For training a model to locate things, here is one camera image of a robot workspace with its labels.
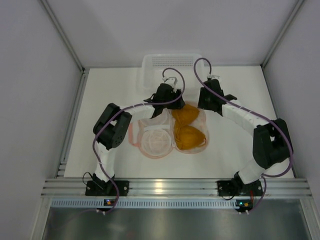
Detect pink mesh bra laundry bag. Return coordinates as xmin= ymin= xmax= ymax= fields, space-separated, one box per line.
xmin=128 ymin=102 xmax=209 ymax=159

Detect mustard yellow lace bra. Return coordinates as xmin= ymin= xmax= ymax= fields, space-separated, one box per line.
xmin=171 ymin=104 xmax=207 ymax=151

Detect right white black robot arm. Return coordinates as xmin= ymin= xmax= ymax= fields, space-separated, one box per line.
xmin=198 ymin=76 xmax=293 ymax=197

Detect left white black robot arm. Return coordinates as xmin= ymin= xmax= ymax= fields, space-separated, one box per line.
xmin=85 ymin=83 xmax=185 ymax=197

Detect white plastic basket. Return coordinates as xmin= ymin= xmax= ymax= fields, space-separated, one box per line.
xmin=136 ymin=53 xmax=202 ymax=96

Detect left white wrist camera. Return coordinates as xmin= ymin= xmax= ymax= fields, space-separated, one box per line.
xmin=162 ymin=76 xmax=178 ymax=89

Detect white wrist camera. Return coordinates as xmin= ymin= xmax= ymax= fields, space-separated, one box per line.
xmin=162 ymin=76 xmax=178 ymax=89
xmin=207 ymin=74 xmax=221 ymax=81

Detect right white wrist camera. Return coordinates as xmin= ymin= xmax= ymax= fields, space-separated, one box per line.
xmin=207 ymin=74 xmax=221 ymax=81

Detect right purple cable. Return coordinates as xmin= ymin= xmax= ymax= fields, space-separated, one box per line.
xmin=193 ymin=57 xmax=294 ymax=213

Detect purple cable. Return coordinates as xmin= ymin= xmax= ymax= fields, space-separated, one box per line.
xmin=193 ymin=57 xmax=294 ymax=213
xmin=84 ymin=67 xmax=186 ymax=213

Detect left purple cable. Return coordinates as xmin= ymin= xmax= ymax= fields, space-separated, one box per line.
xmin=84 ymin=67 xmax=186 ymax=213

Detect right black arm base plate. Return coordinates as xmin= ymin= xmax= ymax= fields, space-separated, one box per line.
xmin=217 ymin=178 xmax=263 ymax=199

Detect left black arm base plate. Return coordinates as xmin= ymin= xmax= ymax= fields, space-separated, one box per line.
xmin=85 ymin=178 xmax=130 ymax=197

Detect white slotted cable duct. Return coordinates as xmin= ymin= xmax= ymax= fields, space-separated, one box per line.
xmin=51 ymin=198 xmax=240 ymax=209

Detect aluminium mounting rail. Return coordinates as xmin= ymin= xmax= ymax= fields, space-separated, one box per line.
xmin=41 ymin=178 xmax=312 ymax=199

